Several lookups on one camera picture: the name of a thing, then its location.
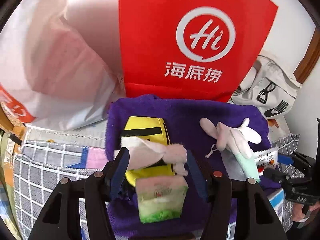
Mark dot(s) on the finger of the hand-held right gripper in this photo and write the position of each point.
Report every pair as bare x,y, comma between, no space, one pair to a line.
275,175
283,159

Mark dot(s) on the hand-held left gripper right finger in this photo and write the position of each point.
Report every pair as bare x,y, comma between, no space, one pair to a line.
197,177

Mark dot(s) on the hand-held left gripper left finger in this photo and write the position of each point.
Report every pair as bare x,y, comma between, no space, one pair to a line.
117,175

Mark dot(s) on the small plastic packet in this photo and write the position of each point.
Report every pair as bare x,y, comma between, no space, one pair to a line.
266,157

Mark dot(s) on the green cloth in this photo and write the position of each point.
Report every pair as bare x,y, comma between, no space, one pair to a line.
247,166

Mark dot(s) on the small soft tissue pack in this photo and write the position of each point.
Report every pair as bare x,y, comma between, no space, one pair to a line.
160,200

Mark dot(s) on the white rabbit plush toy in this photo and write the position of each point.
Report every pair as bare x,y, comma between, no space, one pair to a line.
225,135

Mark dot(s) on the yellow pouch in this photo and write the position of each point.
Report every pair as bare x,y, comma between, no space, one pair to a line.
145,127

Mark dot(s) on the person's right hand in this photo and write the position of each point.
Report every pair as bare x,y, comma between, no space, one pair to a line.
303,215

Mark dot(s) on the blue tissue pack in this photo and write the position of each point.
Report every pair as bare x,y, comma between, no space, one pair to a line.
277,202

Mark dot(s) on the purple towel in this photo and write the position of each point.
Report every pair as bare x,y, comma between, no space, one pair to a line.
185,115

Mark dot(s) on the grey checked star blanket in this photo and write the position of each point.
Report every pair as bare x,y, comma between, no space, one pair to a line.
50,170

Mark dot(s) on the grey waist bag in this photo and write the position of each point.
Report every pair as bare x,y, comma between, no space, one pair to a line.
272,80

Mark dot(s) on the white plastic shopping bag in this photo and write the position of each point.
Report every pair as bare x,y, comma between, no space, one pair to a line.
62,80

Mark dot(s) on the red paper bag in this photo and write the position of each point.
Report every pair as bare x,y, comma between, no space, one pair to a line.
150,42

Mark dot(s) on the brown wooden door frame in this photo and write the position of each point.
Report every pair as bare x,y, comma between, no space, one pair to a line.
311,60

